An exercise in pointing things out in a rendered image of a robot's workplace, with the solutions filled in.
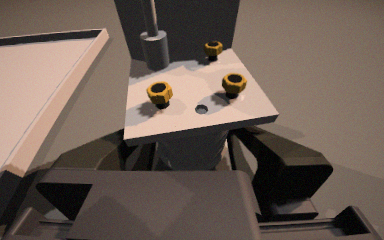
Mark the blue nut driver barrel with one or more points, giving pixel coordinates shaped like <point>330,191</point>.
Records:
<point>154,41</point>

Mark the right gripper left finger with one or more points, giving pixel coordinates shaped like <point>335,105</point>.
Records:
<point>108,153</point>

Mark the yellow hex nut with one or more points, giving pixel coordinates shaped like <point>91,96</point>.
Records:
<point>159,92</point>
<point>234,83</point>
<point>213,48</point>

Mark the beige rectangular tray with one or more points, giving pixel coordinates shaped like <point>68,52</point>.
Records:
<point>31,69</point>

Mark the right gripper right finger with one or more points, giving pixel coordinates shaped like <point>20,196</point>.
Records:
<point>285,169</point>

